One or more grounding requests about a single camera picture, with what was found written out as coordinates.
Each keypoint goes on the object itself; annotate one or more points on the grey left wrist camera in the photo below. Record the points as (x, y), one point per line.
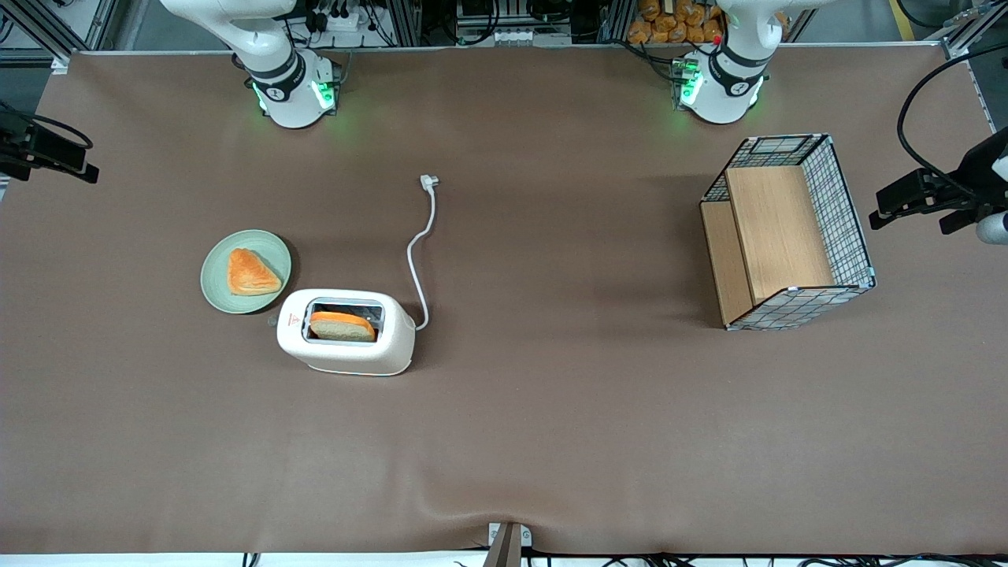
(992, 228)

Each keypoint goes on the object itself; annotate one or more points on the bread slice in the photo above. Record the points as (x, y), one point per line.
(342, 327)

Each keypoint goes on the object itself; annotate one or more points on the aluminium frame profile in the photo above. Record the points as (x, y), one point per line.
(969, 27)
(47, 27)

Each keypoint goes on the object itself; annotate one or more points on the pile of bread rolls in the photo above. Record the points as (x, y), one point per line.
(669, 27)

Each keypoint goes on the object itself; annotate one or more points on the triangular orange pastry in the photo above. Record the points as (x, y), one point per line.
(250, 274)

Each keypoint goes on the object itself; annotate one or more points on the green plate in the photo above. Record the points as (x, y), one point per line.
(216, 279)

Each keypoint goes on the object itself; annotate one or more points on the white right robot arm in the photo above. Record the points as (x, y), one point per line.
(283, 87)

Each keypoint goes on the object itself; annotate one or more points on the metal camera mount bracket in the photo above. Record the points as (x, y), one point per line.
(508, 545)

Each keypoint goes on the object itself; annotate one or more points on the brown table cloth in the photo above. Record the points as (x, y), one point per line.
(551, 441)

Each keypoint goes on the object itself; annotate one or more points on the white power strip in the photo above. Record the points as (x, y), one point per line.
(346, 20)

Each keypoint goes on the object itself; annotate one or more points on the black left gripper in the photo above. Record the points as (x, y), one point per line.
(973, 175)

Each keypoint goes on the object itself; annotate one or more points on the white toaster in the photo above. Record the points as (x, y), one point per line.
(346, 354)

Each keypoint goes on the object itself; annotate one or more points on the wooden shelf insert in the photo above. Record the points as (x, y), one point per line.
(776, 228)

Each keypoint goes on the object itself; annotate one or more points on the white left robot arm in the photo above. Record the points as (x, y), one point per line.
(724, 87)

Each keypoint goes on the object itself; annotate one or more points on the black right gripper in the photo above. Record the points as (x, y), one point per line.
(16, 148)

